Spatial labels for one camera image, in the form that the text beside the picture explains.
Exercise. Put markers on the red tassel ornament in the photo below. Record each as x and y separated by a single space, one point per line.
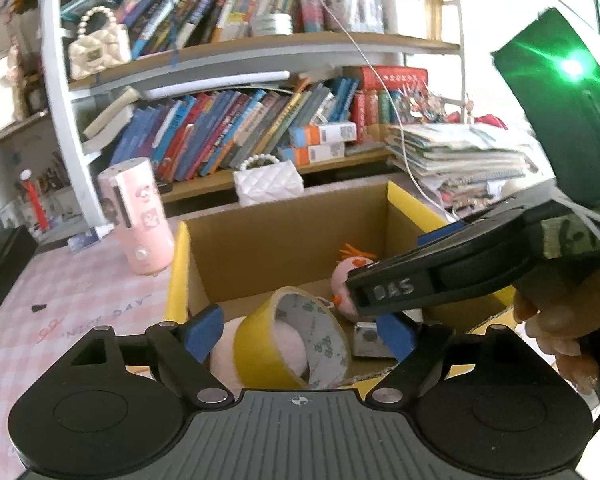
36 205

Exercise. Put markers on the white quilted purse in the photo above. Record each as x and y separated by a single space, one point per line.
270 185

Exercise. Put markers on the pink humidifier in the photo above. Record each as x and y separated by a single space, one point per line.
140 220

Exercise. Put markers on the orange white carton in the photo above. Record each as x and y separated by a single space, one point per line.
312 153
325 133

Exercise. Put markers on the person's right hand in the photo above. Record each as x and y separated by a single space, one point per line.
555 332

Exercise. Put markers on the row of upright books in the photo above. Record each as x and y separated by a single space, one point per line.
205 0

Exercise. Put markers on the red flat box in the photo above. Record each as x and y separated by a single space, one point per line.
395 78

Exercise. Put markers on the yellow tape roll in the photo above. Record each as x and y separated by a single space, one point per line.
260 345

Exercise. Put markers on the stack of papers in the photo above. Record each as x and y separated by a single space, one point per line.
460 160

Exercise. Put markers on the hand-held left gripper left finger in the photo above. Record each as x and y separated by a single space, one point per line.
205 331

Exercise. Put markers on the black case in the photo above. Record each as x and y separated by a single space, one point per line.
5 270

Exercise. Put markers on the cream quilted handbag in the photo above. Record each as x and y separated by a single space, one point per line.
100 50

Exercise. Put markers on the white pen holder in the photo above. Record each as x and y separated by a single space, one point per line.
405 15

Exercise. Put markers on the cream hardcover book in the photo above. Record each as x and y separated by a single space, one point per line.
110 120

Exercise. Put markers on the colourful printed box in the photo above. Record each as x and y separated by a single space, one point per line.
425 107

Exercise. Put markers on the row of leaning books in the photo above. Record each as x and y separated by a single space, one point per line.
220 130

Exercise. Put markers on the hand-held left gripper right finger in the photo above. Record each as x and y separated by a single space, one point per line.
395 336

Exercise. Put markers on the yellow cardboard box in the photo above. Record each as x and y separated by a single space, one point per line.
280 240

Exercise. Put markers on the red thick books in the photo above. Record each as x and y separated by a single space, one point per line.
372 115

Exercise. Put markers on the pink doll with orange hair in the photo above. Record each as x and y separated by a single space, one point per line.
339 290

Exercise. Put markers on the wooden wall shelf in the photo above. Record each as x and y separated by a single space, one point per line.
15 130

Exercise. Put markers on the white bookshelf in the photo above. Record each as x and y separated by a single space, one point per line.
65 110

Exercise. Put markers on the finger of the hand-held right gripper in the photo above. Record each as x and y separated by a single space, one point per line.
455 270
450 232

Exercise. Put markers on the white flat board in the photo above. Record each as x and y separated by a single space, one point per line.
215 85

